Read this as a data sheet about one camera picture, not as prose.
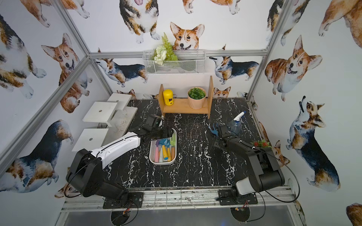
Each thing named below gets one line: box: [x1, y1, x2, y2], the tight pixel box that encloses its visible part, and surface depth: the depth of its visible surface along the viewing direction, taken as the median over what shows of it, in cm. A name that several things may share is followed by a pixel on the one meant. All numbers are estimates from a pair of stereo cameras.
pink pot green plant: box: [187, 86, 207, 110], surface depth 102 cm
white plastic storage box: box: [148, 128, 178, 166], surface depth 89 cm
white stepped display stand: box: [71, 92, 139, 152], surface depth 87 cm
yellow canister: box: [163, 88, 174, 106], surface depth 105 cm
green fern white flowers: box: [151, 32, 179, 66], surface depth 82 cm
